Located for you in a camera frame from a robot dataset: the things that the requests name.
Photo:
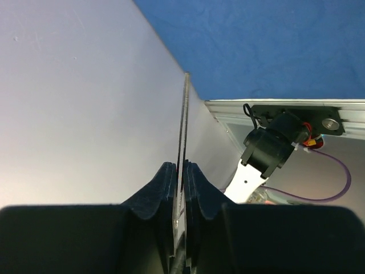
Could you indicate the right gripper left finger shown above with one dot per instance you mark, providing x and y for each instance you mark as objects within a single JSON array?
[{"x": 148, "y": 240}]

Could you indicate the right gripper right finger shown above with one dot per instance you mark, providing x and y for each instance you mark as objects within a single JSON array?
[{"x": 208, "y": 225}]

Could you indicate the blue surgical drape cloth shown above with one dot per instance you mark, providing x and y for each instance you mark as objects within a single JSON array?
[{"x": 265, "y": 49}]

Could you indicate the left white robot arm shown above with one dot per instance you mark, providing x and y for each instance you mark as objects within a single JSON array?
[{"x": 267, "y": 148}]

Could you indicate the aluminium front rail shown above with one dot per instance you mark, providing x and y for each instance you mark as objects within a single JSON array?
[{"x": 238, "y": 120}]

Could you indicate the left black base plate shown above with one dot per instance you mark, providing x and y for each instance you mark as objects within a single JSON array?
[{"x": 322, "y": 119}]

